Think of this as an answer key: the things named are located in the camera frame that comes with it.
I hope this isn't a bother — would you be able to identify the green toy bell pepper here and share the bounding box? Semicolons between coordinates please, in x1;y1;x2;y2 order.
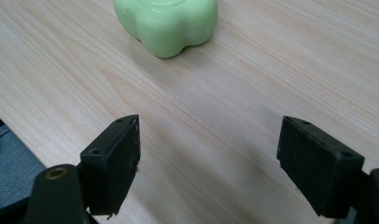
112;0;219;59

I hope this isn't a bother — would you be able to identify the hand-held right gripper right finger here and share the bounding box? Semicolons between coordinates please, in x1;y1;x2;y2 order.
276;115;366;219

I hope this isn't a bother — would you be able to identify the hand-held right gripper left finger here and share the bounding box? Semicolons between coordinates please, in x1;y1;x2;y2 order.
79;114;142;220

